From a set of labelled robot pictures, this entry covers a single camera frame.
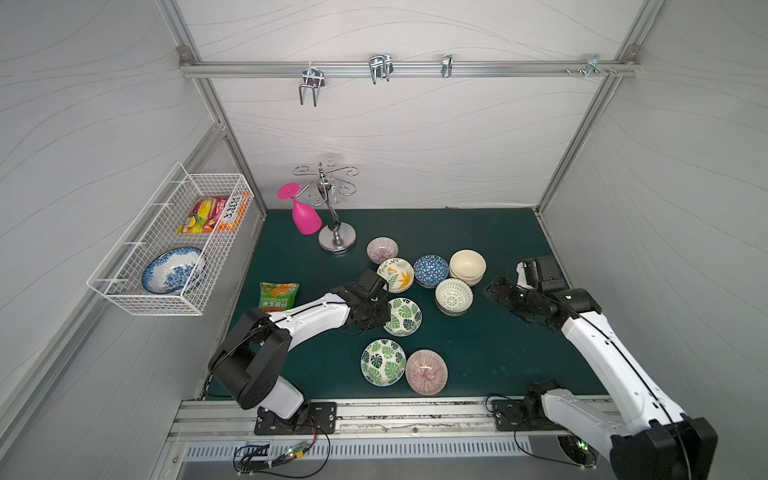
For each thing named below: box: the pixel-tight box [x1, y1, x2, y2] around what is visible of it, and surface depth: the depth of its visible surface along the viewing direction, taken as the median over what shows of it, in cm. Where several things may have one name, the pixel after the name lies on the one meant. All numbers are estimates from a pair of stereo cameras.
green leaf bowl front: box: [360, 338, 407, 388], surface depth 83 cm
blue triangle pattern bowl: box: [413, 254, 449, 289], surface depth 100 cm
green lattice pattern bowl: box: [434, 278, 474, 317], surface depth 94 cm
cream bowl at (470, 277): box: [450, 270, 485, 287], surface depth 95 cm
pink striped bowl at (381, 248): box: [366, 236, 399, 265], surface depth 107 cm
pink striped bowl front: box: [405, 349, 449, 396], surface depth 80 cm
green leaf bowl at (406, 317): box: [383, 297, 423, 337], surface depth 92 cm
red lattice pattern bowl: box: [435, 302, 474, 317], surface depth 92 cm
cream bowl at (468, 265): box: [449, 248, 488, 287], surface depth 98 cm
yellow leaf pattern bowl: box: [376, 257, 415, 293], surface depth 100 cm
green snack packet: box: [258, 282, 300, 313], surface depth 95 cm
